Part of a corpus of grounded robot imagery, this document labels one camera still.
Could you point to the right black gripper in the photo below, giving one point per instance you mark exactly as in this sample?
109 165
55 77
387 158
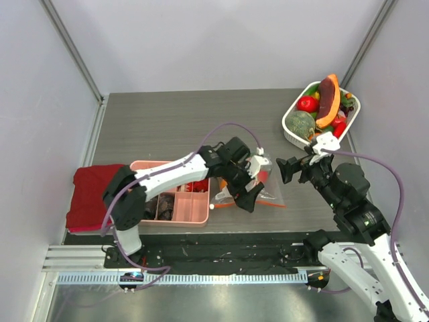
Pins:
299 164

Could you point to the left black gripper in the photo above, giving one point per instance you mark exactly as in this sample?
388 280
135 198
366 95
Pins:
246 200

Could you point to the clear orange zip top bag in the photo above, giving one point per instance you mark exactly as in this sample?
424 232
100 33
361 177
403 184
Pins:
270 196

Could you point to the toy red pomegranate apple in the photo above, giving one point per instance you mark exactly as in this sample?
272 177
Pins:
264 175

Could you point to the toy orange fruit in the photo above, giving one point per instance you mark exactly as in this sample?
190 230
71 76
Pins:
222 183

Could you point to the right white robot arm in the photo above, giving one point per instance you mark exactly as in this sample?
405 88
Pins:
391 292

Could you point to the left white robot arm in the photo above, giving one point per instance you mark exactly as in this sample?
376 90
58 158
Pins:
129 190

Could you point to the white plastic fruit basket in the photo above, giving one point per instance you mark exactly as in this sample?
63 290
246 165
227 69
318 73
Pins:
299 142

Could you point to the toy green melon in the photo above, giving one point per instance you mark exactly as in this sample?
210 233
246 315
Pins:
301 123

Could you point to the red folded sock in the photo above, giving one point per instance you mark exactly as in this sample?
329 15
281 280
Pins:
197 186

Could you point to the pink divided organizer box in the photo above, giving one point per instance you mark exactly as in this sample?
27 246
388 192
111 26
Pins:
187 208

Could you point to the toy red chili pepper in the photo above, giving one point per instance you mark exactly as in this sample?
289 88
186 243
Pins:
339 129

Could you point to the toy green pepper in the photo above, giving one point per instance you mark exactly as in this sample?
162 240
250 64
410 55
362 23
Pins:
311 90

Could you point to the brown blue floral rolled tie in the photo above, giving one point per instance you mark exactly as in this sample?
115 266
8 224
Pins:
151 209

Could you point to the red folded cloth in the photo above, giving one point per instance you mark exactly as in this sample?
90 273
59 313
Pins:
87 209

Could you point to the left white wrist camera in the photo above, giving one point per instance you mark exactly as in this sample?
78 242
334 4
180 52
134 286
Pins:
256 162

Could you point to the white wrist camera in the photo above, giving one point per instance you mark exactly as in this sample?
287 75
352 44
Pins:
321 146
256 162

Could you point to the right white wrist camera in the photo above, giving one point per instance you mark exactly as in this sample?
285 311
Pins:
321 146

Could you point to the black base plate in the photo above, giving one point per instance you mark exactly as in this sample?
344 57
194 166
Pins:
223 254

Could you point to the white slotted cable duct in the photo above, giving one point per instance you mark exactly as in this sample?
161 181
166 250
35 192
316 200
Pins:
129 278

